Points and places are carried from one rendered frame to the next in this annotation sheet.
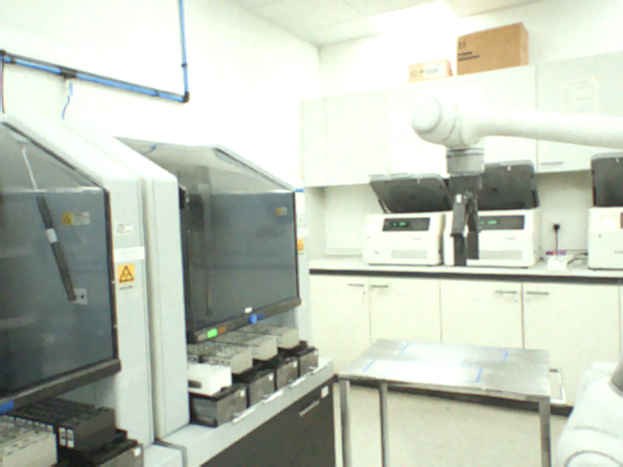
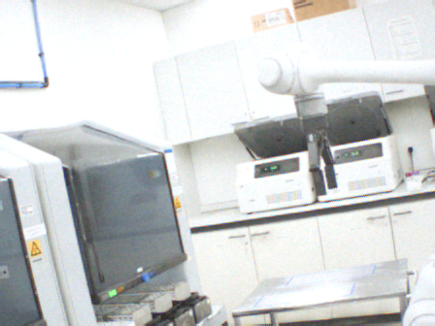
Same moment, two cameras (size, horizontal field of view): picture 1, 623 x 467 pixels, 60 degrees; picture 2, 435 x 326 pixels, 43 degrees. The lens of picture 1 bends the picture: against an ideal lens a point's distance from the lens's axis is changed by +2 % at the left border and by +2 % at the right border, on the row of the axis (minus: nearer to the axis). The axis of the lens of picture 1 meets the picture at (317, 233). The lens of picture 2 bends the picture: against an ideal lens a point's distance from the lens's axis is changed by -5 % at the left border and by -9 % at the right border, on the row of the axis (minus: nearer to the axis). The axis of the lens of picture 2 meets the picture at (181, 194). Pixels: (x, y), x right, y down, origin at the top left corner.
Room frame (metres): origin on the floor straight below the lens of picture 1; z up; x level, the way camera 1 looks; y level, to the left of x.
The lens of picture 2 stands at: (-0.28, 0.02, 1.34)
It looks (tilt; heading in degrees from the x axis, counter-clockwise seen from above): 3 degrees down; 1
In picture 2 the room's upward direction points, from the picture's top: 11 degrees counter-clockwise
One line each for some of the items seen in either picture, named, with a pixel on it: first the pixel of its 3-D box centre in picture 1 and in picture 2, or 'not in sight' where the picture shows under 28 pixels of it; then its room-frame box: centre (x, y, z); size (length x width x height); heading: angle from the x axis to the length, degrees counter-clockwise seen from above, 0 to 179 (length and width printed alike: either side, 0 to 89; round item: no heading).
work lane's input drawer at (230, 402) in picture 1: (151, 389); not in sight; (1.69, 0.55, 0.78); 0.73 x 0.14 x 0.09; 62
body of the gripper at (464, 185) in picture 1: (465, 194); (316, 133); (1.31, -0.36, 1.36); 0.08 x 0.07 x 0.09; 151
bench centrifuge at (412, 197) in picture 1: (411, 218); (281, 161); (3.96, -0.70, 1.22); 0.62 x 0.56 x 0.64; 150
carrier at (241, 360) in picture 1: (238, 361); (140, 316); (1.71, 0.27, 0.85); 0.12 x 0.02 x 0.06; 152
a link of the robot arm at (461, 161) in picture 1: (464, 163); (311, 107); (1.31, -0.36, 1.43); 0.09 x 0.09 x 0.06
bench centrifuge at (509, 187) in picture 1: (494, 213); (355, 144); (3.69, -1.22, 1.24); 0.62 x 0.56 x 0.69; 152
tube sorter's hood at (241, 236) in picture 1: (192, 229); (75, 203); (1.89, 0.44, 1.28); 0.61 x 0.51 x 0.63; 152
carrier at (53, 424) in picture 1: (72, 425); not in sight; (1.25, 0.59, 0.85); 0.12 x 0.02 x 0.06; 152
